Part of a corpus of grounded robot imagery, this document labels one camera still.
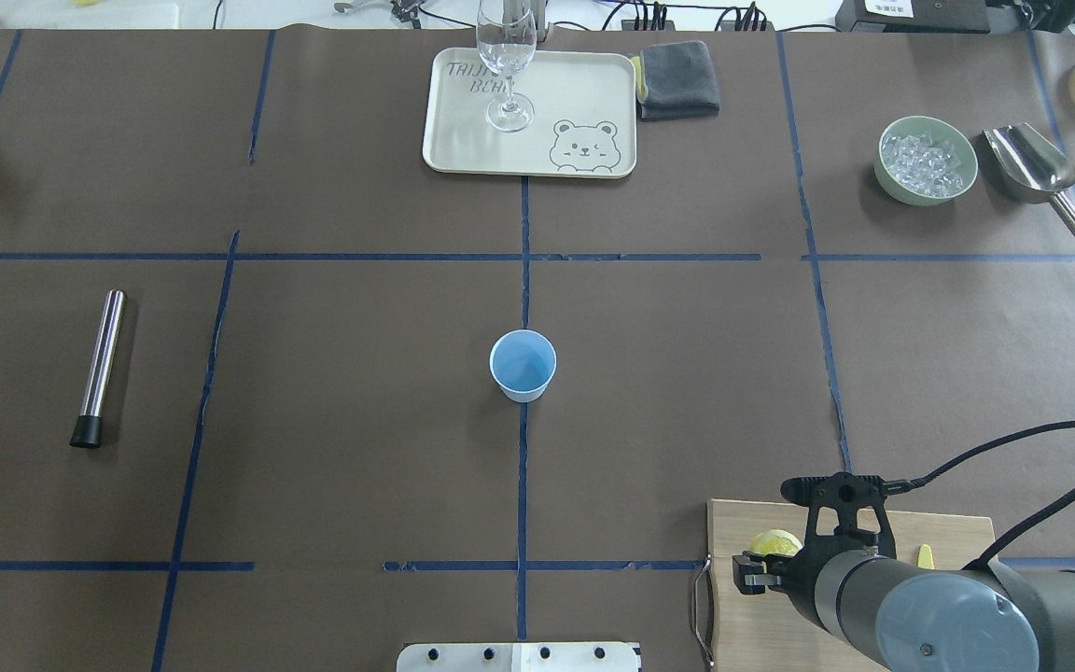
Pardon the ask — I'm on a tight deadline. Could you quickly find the black braided camera cable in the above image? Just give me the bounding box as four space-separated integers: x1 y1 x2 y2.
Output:
883 419 1075 572

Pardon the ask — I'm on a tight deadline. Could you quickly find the black power strip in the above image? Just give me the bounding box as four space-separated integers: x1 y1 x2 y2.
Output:
603 1 774 33

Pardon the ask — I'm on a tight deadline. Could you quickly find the yellow lemon slice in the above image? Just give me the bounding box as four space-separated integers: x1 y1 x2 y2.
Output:
747 528 803 558

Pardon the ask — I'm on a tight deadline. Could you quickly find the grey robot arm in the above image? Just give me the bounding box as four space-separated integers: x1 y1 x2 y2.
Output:
733 552 1075 671

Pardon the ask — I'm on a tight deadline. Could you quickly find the cream bear serving tray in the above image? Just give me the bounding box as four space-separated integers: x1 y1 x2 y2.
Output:
422 48 637 178

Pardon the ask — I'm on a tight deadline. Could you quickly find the light blue paper cup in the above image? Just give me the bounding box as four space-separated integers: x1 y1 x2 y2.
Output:
489 330 558 403

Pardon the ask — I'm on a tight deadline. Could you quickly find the yellow plastic knife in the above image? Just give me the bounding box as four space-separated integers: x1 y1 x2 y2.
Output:
914 543 935 569

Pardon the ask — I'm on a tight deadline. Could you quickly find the grey folded cloth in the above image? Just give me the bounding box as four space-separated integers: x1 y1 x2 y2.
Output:
631 41 721 120

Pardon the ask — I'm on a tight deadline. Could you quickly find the clear wine glass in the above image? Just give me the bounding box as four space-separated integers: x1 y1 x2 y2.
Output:
475 1 538 133

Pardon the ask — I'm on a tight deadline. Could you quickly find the green bowl of ice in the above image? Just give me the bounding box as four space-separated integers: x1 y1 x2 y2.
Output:
873 116 980 208

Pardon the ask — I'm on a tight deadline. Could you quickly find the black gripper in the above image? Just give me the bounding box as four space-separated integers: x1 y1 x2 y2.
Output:
731 553 803 595

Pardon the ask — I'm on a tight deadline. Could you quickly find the steel ice scoop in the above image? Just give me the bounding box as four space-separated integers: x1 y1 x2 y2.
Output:
983 123 1075 238

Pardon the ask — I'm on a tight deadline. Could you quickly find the steel muddler black tip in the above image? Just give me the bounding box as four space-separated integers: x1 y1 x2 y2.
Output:
68 289 125 448

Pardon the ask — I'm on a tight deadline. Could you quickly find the bamboo cutting board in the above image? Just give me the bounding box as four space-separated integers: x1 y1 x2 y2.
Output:
707 498 995 671

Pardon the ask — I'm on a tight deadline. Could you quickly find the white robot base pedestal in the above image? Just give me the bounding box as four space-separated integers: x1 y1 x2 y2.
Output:
396 641 643 671

